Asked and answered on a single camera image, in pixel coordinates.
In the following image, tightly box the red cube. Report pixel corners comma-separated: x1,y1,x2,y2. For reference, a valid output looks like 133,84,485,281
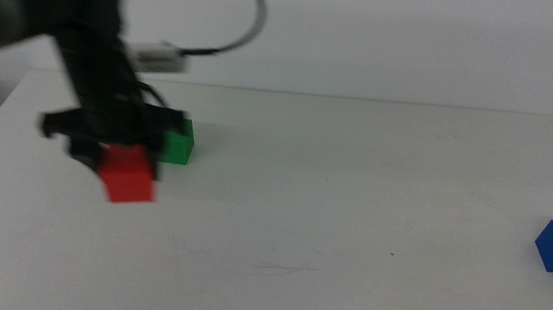
95,141,162,208

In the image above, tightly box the green cube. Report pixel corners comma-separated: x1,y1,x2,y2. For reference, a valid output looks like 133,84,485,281
156,116,197,167

